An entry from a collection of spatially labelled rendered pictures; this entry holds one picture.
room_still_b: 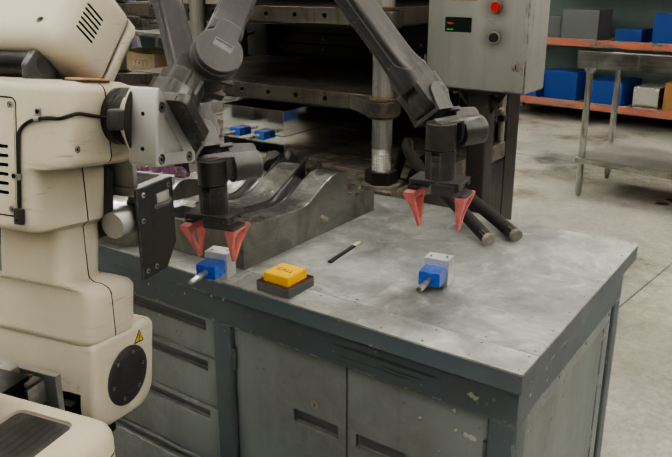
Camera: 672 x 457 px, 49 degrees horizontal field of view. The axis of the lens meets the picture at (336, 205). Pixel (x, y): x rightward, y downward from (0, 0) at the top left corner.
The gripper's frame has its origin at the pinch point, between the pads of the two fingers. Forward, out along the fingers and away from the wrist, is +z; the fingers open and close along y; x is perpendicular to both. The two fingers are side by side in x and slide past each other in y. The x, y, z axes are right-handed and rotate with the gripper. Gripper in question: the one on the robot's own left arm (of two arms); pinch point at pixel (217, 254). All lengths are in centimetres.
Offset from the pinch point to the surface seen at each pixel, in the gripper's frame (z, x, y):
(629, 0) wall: -28, -699, -66
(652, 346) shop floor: 86, -165, -92
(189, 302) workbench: 15.0, -6.1, 11.5
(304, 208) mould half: -3.1, -24.7, -8.2
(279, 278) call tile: 1.7, 3.3, -15.3
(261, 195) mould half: -3.9, -28.5, 4.5
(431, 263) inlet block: 0.8, -11.8, -40.8
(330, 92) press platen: -19, -92, 12
